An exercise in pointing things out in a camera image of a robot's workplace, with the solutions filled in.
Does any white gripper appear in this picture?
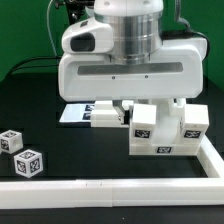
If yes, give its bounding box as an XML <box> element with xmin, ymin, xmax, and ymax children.
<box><xmin>58</xmin><ymin>38</ymin><xmax>204</xmax><ymax>126</ymax></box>

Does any black cable at base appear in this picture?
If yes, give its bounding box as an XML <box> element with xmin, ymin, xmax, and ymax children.
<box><xmin>5</xmin><ymin>54</ymin><xmax>64</xmax><ymax>81</ymax></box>

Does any white chair seat part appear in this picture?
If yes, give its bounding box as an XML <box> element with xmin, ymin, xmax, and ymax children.
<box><xmin>129</xmin><ymin>99</ymin><xmax>201</xmax><ymax>156</ymax></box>

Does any white tagged cube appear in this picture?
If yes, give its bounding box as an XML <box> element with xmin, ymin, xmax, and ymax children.
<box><xmin>14</xmin><ymin>149</ymin><xmax>43</xmax><ymax>178</ymax></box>
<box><xmin>0</xmin><ymin>130</ymin><xmax>23</xmax><ymax>154</ymax></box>

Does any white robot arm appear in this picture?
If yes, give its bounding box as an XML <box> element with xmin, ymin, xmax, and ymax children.
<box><xmin>58</xmin><ymin>0</ymin><xmax>208</xmax><ymax>127</ymax></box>

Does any white chair backrest part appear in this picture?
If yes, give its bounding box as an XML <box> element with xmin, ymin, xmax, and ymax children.
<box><xmin>90</xmin><ymin>100</ymin><xmax>134</xmax><ymax>128</ymax></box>

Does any flat white tagged plate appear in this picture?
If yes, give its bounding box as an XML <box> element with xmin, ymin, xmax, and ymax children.
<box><xmin>59</xmin><ymin>103</ymin><xmax>95</xmax><ymax>123</ymax></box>

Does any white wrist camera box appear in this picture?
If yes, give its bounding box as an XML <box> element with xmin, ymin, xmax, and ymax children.
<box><xmin>61</xmin><ymin>18</ymin><xmax>114</xmax><ymax>54</ymax></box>

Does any white tagged cube left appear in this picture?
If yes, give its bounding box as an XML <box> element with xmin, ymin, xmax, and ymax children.
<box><xmin>0</xmin><ymin>130</ymin><xmax>23</xmax><ymax>154</ymax></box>

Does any white L-shaped fence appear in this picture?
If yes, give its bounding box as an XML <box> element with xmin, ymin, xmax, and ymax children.
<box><xmin>0</xmin><ymin>138</ymin><xmax>224</xmax><ymax>209</ymax></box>

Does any grey cable behind robot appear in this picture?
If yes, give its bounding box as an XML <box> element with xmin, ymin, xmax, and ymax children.
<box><xmin>46</xmin><ymin>0</ymin><xmax>62</xmax><ymax>58</ymax></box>

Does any white tagged cube front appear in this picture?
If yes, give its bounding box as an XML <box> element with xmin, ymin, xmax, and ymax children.
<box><xmin>14</xmin><ymin>149</ymin><xmax>43</xmax><ymax>178</ymax></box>

